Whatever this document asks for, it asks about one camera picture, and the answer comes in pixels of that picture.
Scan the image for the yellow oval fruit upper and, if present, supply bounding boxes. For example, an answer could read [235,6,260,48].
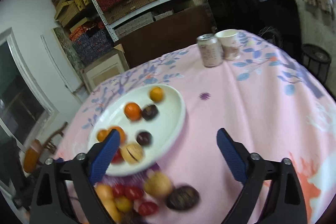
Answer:
[95,183,113,200]

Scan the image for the white oval plate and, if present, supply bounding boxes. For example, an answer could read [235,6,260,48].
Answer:
[87,84,186,177]

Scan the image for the orange tangerine plate left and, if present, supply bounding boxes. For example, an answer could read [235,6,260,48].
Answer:
[108,126,127,144]

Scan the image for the dark wooden board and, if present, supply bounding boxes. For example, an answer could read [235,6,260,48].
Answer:
[118,6,212,68]

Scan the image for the wooden chair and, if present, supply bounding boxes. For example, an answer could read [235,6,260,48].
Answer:
[23,122,68,173]

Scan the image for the black chair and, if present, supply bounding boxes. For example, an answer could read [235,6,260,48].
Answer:
[208,0,302,61]

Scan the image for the large dark water chestnut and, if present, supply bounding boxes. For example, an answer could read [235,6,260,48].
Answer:
[165,185,200,211]

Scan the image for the dark purple plum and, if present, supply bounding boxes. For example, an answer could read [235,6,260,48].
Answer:
[136,131,153,147]

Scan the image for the yellow oval fruit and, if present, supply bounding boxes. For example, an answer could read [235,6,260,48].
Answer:
[101,200,122,223]
[95,183,113,200]

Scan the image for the white paper cup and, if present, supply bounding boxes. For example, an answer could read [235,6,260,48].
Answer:
[215,29,240,61]

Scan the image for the pink deer tablecloth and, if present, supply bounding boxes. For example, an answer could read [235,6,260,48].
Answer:
[56,31,335,223]

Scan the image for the framed picture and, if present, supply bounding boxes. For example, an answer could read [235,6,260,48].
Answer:
[81,49,129,92]

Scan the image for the small orange kumquat plate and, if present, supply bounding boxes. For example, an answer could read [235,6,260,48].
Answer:
[96,129,109,142]

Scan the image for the yellow-orange citrus fruit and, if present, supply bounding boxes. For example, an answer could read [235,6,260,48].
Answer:
[149,86,165,103]

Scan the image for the pink drink can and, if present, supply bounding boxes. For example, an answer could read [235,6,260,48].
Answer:
[197,34,223,68]

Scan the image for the orange tangerine on plate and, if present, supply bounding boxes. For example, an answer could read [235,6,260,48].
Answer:
[123,102,142,122]

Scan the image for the red cherry tomato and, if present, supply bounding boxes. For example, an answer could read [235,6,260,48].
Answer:
[124,185,144,201]
[112,184,125,198]
[138,201,158,216]

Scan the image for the large yellow round fruit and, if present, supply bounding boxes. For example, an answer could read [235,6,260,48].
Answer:
[143,171,174,200]

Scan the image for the striped pepino melon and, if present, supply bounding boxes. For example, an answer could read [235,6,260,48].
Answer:
[121,142,145,164]

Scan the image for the red apple plum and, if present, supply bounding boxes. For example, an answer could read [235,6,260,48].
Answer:
[110,148,123,164]

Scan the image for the small dark chestnut on plate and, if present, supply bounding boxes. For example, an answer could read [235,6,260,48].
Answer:
[141,104,159,121]

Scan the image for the small yellow loquat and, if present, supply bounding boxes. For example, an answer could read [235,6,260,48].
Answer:
[114,196,133,213]

